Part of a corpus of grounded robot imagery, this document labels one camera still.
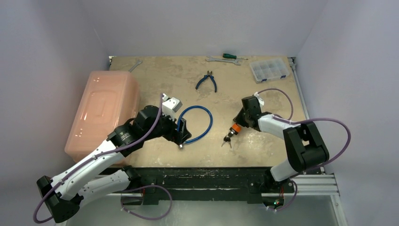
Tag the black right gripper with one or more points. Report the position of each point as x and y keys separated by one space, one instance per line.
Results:
x=238 y=121

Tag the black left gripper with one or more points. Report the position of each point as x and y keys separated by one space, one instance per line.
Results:
x=178 y=137

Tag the orange black padlock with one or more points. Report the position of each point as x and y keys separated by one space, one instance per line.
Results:
x=235 y=129

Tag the blue cable lock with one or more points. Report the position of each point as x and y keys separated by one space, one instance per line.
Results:
x=199 y=120

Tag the black-headed key bunch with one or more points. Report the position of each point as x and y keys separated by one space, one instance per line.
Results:
x=227 y=139

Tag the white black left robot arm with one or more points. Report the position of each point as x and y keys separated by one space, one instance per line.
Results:
x=65 y=193

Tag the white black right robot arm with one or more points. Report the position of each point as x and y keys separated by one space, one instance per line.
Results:
x=304 y=145

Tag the clear plastic organizer box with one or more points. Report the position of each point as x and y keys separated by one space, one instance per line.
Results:
x=268 y=70

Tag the silver wrench near screwdriver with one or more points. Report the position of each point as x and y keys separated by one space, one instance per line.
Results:
x=233 y=61

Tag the pink plastic storage box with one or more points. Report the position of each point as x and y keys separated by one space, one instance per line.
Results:
x=110 y=98

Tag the small silver wrench left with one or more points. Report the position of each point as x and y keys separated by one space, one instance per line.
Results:
x=138 y=62

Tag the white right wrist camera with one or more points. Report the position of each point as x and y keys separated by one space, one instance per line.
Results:
x=260 y=100

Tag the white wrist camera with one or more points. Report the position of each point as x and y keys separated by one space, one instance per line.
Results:
x=260 y=100
x=170 y=106

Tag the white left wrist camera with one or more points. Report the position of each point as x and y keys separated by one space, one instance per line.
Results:
x=170 y=106

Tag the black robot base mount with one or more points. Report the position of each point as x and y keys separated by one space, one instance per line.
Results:
x=252 y=185

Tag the green-handled screwdriver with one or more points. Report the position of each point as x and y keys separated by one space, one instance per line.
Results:
x=230 y=56

